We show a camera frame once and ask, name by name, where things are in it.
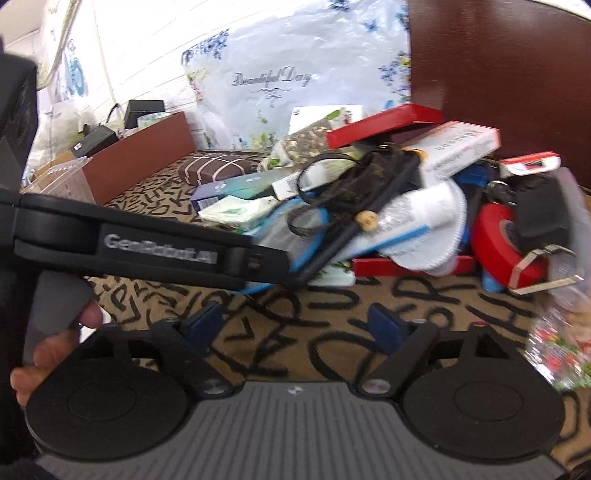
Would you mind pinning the white floral card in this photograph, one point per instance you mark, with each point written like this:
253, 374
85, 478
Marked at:
323, 116

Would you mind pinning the red box base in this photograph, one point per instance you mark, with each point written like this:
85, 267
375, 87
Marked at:
411, 266

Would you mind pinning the blue-rimmed clear pouch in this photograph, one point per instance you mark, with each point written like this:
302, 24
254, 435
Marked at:
277, 230

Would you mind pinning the dark blue flat box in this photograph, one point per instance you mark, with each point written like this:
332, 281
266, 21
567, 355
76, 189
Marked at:
240, 187

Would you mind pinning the red tape roll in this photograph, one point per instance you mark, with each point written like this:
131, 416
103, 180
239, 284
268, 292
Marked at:
496, 237

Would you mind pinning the white round blue-edged pad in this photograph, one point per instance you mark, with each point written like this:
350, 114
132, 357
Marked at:
415, 251

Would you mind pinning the red white cigarette pack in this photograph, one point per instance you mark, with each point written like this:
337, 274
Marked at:
531, 164

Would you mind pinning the clear bag of seeds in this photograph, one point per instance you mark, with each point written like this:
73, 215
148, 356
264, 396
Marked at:
304, 144

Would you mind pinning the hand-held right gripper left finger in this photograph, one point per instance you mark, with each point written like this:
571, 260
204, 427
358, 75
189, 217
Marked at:
205, 324

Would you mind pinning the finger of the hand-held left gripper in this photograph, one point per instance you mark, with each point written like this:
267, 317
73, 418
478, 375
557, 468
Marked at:
277, 267

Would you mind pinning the black thin rod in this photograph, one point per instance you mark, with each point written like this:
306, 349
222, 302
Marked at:
341, 240

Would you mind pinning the brown wooden chair back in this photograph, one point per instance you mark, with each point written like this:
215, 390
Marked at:
498, 60

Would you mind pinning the red flat box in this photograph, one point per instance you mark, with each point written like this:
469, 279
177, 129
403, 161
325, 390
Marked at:
383, 122

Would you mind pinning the black flat device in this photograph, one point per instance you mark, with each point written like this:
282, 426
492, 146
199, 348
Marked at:
92, 138

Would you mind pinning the clear plastic container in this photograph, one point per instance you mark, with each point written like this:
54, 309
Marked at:
60, 180

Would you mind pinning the black square box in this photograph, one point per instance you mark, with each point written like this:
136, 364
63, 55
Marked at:
144, 110

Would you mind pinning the clear candy bag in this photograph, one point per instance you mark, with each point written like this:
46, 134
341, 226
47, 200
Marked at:
561, 332

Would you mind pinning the blue wall poster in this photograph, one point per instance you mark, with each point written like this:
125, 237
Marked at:
74, 69

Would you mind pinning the floral clear plastic bag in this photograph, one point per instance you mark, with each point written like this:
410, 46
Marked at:
300, 78

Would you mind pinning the white medicine box red stripe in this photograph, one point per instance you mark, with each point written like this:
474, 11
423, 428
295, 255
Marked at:
459, 147

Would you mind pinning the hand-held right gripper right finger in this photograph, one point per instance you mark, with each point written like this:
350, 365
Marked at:
384, 328

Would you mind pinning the black clip device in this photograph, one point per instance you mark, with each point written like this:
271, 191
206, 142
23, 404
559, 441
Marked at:
540, 207

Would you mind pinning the green white tissue packet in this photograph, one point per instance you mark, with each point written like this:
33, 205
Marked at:
231, 213

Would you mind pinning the dark patterned pouch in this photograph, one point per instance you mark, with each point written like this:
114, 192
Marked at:
364, 180

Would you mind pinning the person's left hand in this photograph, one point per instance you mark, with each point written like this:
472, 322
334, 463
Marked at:
51, 357

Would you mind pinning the brown pouch with white stripes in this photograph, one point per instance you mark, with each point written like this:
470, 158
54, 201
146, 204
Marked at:
214, 167

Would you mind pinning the brown cardboard box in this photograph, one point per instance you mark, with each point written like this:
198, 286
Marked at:
138, 154

